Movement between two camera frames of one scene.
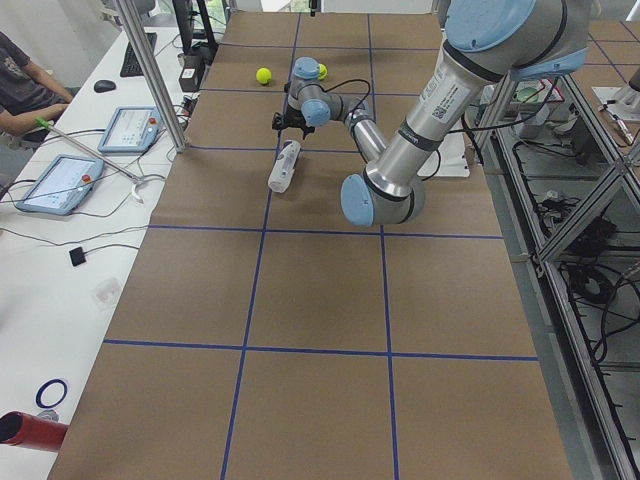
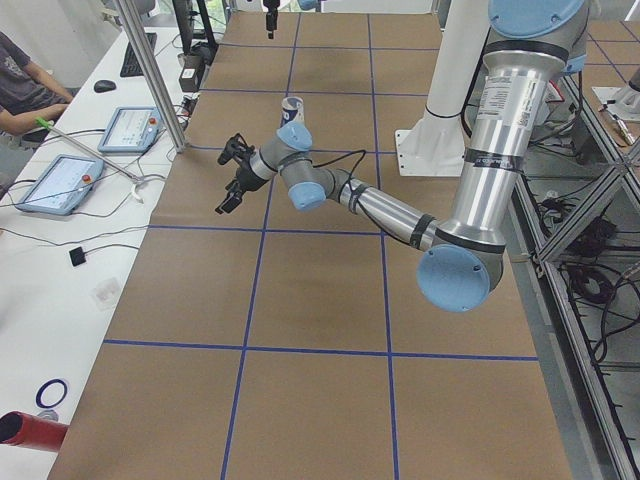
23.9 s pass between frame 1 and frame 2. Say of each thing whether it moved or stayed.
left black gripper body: moved
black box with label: stayed
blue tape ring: stayed
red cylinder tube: stayed
